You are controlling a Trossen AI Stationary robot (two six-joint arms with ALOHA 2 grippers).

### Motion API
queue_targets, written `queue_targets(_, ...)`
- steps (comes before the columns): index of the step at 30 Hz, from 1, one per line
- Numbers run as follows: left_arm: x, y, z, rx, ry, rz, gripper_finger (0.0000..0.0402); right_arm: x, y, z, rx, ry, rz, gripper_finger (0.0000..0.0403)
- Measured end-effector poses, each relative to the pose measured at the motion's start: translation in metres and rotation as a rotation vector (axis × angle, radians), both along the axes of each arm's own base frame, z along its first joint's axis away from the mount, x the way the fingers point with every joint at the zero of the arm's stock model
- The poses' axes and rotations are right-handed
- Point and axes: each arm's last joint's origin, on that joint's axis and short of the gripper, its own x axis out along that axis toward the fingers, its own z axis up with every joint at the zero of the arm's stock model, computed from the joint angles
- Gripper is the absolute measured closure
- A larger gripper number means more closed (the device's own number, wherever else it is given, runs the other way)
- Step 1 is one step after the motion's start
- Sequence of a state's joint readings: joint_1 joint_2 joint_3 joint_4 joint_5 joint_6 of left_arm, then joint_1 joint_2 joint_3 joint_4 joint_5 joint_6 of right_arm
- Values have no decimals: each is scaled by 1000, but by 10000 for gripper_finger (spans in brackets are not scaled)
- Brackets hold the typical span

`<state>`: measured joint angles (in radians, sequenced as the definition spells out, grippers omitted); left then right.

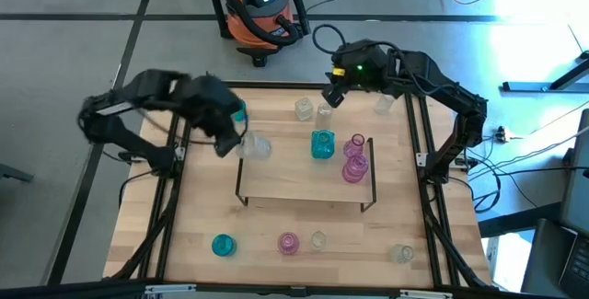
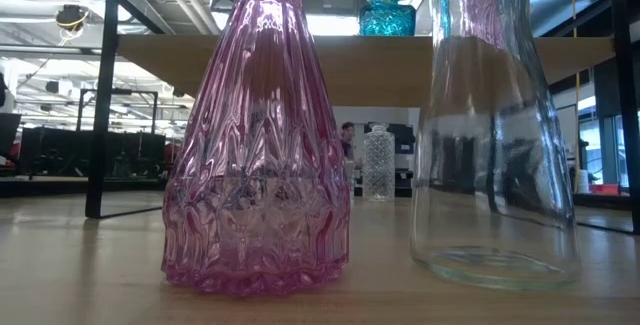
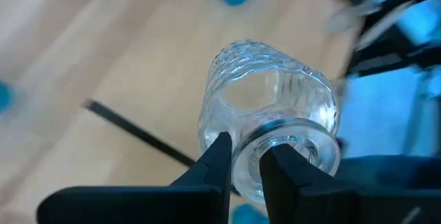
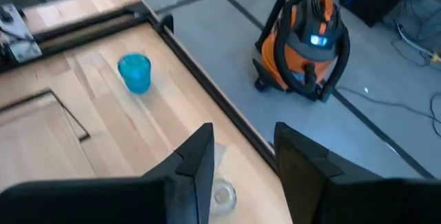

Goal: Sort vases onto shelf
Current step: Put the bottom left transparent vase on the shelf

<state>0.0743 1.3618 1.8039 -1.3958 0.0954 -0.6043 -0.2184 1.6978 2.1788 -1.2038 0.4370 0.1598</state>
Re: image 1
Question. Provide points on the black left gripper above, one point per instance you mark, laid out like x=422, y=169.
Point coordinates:
x=209, y=103

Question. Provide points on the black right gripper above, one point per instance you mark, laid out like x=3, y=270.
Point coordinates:
x=363, y=66

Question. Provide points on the clear tall textured glass vase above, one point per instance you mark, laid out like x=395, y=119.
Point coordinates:
x=323, y=117

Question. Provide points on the clear wide round glass vase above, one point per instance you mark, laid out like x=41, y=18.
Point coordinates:
x=255, y=148

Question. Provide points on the teal round glass vase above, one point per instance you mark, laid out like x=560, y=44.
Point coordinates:
x=240, y=114
x=224, y=246

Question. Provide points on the clear square glass vase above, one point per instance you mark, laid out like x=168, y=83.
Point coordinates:
x=303, y=109

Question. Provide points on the clear slim glass vase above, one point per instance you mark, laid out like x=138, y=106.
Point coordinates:
x=384, y=104

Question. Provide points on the teal square glass vase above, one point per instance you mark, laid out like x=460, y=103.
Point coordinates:
x=322, y=146

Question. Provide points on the pink narrow-neck glass vase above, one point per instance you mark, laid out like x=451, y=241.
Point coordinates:
x=354, y=146

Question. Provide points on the pink ribbed glass vase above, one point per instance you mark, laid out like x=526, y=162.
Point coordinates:
x=354, y=170
x=288, y=243

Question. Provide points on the clear ribbed cylinder glass vase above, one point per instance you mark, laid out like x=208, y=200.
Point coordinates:
x=318, y=241

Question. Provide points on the clear smooth waisted glass vase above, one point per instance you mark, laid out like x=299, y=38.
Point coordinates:
x=401, y=253

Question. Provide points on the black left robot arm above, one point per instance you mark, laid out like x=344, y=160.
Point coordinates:
x=115, y=135

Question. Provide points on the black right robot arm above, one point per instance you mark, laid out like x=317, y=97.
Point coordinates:
x=460, y=101

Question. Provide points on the orange and black shop vacuum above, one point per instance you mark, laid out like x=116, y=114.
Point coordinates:
x=257, y=9

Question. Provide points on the black vacuum extension wand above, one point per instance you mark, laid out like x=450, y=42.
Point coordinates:
x=216, y=4

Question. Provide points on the white power strip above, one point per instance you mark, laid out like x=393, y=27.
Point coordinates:
x=503, y=133

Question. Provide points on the black desk foot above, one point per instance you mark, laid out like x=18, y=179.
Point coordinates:
x=529, y=86
x=515, y=221

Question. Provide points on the dark grey furniture foot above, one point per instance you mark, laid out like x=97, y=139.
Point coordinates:
x=14, y=172

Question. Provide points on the grey upright panel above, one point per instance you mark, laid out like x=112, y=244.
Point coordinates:
x=577, y=184

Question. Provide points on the dark grey control console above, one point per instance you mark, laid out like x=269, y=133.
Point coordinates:
x=543, y=262

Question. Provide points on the wooden shelf with black frame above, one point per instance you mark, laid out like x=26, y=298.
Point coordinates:
x=285, y=179

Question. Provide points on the silver frame strip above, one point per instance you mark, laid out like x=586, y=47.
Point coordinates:
x=170, y=289
x=425, y=295

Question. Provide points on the small black table camera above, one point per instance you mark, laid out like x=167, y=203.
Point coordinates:
x=298, y=291

